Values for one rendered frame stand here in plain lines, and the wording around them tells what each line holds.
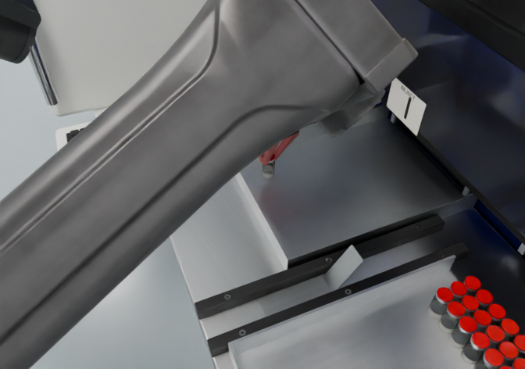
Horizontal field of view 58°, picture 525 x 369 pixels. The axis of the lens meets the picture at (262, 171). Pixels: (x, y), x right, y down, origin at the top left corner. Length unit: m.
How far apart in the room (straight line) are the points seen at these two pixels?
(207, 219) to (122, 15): 0.49
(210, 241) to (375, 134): 0.39
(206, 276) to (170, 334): 0.97
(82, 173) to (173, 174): 0.03
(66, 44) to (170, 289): 0.98
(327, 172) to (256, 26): 0.69
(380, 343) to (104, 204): 0.55
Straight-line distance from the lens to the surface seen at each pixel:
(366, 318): 0.68
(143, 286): 1.79
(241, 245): 0.74
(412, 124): 0.78
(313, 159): 0.87
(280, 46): 0.17
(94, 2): 1.05
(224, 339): 0.64
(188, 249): 0.74
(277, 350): 0.65
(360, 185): 0.83
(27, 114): 2.69
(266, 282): 0.68
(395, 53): 0.18
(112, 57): 1.10
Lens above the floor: 1.47
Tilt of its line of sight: 44 degrees down
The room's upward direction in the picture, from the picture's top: straight up
